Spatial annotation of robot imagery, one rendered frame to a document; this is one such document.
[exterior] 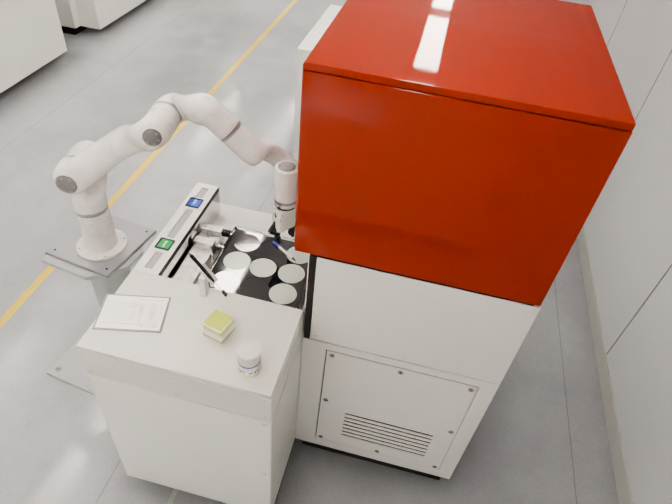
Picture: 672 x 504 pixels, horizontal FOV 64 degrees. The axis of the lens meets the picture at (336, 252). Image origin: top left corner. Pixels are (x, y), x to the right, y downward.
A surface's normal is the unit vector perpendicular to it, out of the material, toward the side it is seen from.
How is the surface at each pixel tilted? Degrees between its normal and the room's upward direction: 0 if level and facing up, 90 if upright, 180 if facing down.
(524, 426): 0
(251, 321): 0
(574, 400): 0
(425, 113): 90
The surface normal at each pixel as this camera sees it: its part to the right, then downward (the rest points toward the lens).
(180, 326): 0.09, -0.73
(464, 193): -0.22, 0.65
